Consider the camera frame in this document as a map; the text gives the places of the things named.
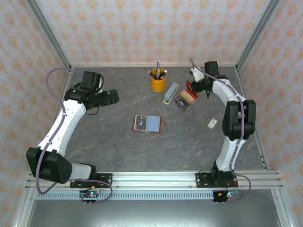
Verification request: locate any tan cardboard block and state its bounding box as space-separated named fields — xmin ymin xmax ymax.
xmin=179 ymin=91 xmax=197 ymax=105

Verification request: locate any clear acrylic box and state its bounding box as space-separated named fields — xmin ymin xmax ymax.
xmin=172 ymin=87 xmax=199 ymax=113

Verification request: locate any dark picture panel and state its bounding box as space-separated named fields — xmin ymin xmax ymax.
xmin=174 ymin=94 xmax=190 ymax=112

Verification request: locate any yellow pen cup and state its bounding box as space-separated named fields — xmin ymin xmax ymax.
xmin=151 ymin=68 xmax=168 ymax=93

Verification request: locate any left controller board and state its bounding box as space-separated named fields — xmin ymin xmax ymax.
xmin=79 ymin=189 xmax=100 ymax=199

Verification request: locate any controller board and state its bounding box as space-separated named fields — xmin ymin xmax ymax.
xmin=219 ymin=189 xmax=240 ymax=198
xmin=79 ymin=189 xmax=100 ymax=199

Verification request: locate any right controller board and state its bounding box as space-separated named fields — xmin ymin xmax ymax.
xmin=219 ymin=189 xmax=240 ymax=198

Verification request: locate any thin black left gripper cable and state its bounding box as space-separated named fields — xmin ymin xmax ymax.
xmin=85 ymin=106 xmax=100 ymax=116

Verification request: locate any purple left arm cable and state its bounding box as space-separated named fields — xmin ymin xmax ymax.
xmin=35 ymin=67 xmax=113 ymax=205

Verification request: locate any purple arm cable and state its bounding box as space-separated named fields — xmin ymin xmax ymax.
xmin=189 ymin=58 xmax=252 ymax=204
xmin=35 ymin=67 xmax=113 ymax=205

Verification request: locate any aluminium frame corner post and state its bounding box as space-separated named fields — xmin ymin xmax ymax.
xmin=236 ymin=0 xmax=279 ymax=69
xmin=25 ymin=0 xmax=71 ymax=69

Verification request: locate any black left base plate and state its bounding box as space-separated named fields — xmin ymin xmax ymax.
xmin=70 ymin=173 xmax=113 ymax=189

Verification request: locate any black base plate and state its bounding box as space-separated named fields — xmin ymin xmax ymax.
xmin=196 ymin=172 xmax=237 ymax=189
xmin=70 ymin=173 xmax=113 ymax=189

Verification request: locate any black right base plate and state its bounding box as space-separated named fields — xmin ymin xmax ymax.
xmin=196 ymin=172 xmax=237 ymax=189

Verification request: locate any aluminium mounting rail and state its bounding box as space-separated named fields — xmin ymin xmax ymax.
xmin=25 ymin=171 xmax=284 ymax=190

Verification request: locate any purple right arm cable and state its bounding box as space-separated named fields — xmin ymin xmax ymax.
xmin=189 ymin=58 xmax=252 ymax=204

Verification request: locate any white slotted cable duct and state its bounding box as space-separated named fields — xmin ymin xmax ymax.
xmin=35 ymin=191 xmax=215 ymax=201

